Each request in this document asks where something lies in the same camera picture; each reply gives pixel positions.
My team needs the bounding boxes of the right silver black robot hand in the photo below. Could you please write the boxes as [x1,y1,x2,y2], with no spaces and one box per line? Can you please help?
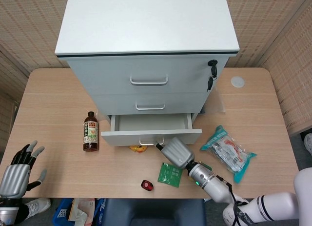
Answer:
[154,137,195,170]

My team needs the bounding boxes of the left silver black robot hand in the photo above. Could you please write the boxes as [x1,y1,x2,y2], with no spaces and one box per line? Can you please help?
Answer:
[0,140,47,199]

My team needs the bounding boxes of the bent silver metal handle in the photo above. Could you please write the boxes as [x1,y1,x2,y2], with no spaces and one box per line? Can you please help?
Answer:
[139,137,164,146]

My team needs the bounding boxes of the grey drawer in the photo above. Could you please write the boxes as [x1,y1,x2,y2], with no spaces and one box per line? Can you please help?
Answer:
[100,113,202,147]

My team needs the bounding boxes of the medium white cabinet drawer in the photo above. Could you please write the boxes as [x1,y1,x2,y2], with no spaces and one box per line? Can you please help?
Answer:
[90,92,212,115]

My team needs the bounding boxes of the large white cabinet drawer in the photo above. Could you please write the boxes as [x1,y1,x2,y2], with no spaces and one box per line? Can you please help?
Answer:
[67,55,230,96]

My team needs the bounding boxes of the white three-drawer cabinet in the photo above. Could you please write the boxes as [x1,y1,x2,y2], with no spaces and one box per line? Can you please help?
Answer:
[54,0,240,121]

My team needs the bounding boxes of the green sachet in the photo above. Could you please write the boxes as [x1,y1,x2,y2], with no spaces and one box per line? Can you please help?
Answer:
[157,162,183,188]

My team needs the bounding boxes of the white sneaker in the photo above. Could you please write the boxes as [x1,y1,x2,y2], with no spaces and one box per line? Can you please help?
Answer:
[304,133,312,156]
[24,198,52,221]

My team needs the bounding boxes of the yellow snack packet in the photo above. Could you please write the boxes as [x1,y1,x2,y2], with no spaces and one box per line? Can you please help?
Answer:
[128,144,149,154]

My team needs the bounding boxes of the small red black object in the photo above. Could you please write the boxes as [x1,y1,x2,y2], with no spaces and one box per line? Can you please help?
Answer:
[140,180,154,191]

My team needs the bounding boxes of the teal clear snack bag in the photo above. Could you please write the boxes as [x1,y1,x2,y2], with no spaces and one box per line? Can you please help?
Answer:
[200,124,258,184]

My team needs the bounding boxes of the blue plastic crate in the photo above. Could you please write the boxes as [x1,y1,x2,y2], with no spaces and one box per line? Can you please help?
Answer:
[52,198,108,226]

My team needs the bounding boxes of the dark blue chair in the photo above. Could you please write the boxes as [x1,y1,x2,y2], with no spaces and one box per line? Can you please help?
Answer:
[99,198,207,226]

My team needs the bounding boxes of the papers in crate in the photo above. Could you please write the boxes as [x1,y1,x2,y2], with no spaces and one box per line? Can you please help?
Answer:
[68,198,96,223]

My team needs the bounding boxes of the black hanging key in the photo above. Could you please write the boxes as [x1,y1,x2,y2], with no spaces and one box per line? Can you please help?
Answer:
[206,76,217,93]

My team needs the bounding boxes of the brown drink bottle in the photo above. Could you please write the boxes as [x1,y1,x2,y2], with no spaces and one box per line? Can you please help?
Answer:
[82,111,99,153]

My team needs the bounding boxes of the white round table grommet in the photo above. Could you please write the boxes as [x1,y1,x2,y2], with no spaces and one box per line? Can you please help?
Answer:
[231,76,245,88]

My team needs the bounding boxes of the black key in lock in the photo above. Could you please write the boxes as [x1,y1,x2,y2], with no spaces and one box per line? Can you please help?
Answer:
[207,60,218,78]

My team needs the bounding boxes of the medium silver drawer handle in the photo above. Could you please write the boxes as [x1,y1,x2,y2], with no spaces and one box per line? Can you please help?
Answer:
[135,103,166,111]

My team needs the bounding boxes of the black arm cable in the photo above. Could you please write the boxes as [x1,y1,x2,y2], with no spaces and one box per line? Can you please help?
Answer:
[217,176,247,226]

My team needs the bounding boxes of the long silver drawer handle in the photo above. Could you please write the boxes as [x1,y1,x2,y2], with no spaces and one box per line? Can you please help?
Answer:
[129,75,169,86]

